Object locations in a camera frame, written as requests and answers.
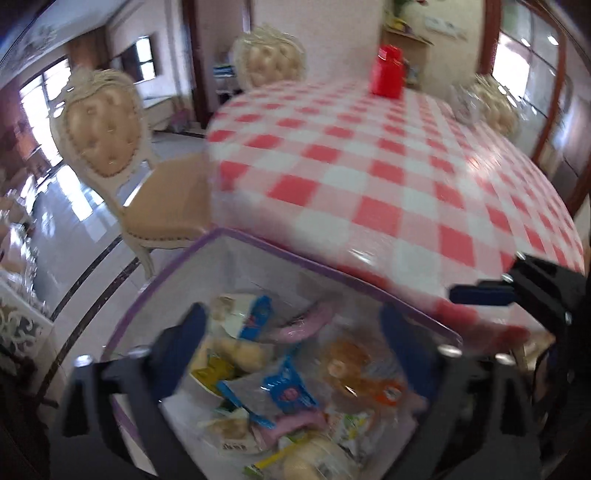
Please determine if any clear purple-rimmed storage box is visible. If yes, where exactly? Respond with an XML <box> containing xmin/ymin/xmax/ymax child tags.
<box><xmin>99</xmin><ymin>228</ymin><xmax>465</xmax><ymax>480</ymax></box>

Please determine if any orange and white snack packet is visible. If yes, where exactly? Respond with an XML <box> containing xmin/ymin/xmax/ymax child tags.
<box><xmin>318</xmin><ymin>339</ymin><xmax>416</xmax><ymax>411</ymax></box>

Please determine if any clear bun packet white label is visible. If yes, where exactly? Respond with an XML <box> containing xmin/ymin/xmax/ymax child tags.
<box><xmin>198</xmin><ymin>408</ymin><xmax>259</xmax><ymax>455</ymax></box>

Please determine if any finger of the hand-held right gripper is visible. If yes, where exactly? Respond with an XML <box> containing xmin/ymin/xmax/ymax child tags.
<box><xmin>450</xmin><ymin>277</ymin><xmax>518</xmax><ymax>308</ymax></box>

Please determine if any clear yellow-edged snack packet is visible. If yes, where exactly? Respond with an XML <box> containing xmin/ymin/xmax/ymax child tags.
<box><xmin>245</xmin><ymin>436</ymin><xmax>361</xmax><ymax>480</ymax></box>

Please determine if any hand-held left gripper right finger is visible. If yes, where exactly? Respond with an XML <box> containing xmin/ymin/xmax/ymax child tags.
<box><xmin>379</xmin><ymin>305</ymin><xmax>541</xmax><ymax>480</ymax></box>

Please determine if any cream tufted dining chair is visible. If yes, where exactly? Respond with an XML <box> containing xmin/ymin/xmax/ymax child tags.
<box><xmin>232</xmin><ymin>25</ymin><xmax>306</xmax><ymax>90</ymax></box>
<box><xmin>466</xmin><ymin>76</ymin><xmax>520</xmax><ymax>139</ymax></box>
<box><xmin>51</xmin><ymin>69</ymin><xmax>213</xmax><ymax>278</ymax></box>

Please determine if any black flat television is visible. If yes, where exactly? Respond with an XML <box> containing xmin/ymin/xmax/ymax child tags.
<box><xmin>121</xmin><ymin>36</ymin><xmax>155</xmax><ymax>83</ymax></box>

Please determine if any green yellow blue snack packet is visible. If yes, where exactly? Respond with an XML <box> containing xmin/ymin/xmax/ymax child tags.
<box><xmin>189</xmin><ymin>353</ymin><xmax>236</xmax><ymax>398</ymax></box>

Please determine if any clear beige bun packet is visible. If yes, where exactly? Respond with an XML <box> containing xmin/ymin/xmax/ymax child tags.
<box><xmin>203</xmin><ymin>337</ymin><xmax>278</xmax><ymax>374</ymax></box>

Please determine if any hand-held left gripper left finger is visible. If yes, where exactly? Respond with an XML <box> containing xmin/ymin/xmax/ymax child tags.
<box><xmin>60</xmin><ymin>302</ymin><xmax>208</xmax><ymax>480</ymax></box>

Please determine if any clear bun packet blue label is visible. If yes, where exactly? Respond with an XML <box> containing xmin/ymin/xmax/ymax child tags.
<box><xmin>210</xmin><ymin>295</ymin><xmax>273</xmax><ymax>342</ymax></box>

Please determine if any pink snack packet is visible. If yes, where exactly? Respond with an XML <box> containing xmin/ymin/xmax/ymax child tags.
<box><xmin>252</xmin><ymin>411</ymin><xmax>326</xmax><ymax>450</ymax></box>
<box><xmin>272</xmin><ymin>302</ymin><xmax>335</xmax><ymax>344</ymax></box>

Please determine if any red checked tablecloth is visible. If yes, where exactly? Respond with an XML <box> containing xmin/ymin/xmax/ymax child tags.
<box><xmin>205</xmin><ymin>78</ymin><xmax>585</xmax><ymax>337</ymax></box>

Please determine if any red thermos jug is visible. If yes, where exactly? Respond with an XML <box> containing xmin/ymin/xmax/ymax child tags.
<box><xmin>369</xmin><ymin>45</ymin><xmax>407</xmax><ymax>99</ymax></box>

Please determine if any white ornate cabinet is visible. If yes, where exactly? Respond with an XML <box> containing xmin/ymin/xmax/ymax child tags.
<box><xmin>0</xmin><ymin>268</ymin><xmax>51</xmax><ymax>361</ymax></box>

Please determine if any wood framed glass door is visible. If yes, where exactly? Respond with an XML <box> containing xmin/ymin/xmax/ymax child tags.
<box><xmin>480</xmin><ymin>0</ymin><xmax>591</xmax><ymax>185</ymax></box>

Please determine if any wooden wall shelf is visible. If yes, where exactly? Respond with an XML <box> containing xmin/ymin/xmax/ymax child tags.
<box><xmin>383</xmin><ymin>25</ymin><xmax>435</xmax><ymax>90</ymax></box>

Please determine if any bright window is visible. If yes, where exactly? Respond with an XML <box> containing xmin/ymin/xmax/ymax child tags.
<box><xmin>18</xmin><ymin>60</ymin><xmax>70</xmax><ymax>153</ymax></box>

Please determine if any green and white snack packet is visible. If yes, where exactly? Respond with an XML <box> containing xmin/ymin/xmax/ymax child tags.
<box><xmin>332</xmin><ymin>411</ymin><xmax>375</xmax><ymax>462</ymax></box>

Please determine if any white low cabinet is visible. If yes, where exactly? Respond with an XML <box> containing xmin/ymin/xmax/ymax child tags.
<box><xmin>139</xmin><ymin>95</ymin><xmax>195</xmax><ymax>134</ymax></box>

